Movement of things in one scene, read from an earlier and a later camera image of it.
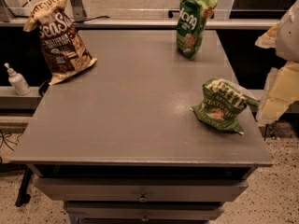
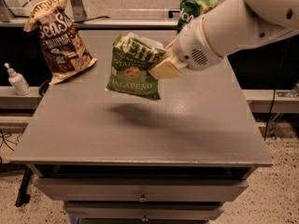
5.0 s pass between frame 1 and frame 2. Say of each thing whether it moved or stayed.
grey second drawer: stayed
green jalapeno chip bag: moved
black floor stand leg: stayed
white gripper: moved
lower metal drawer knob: stayed
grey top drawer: stayed
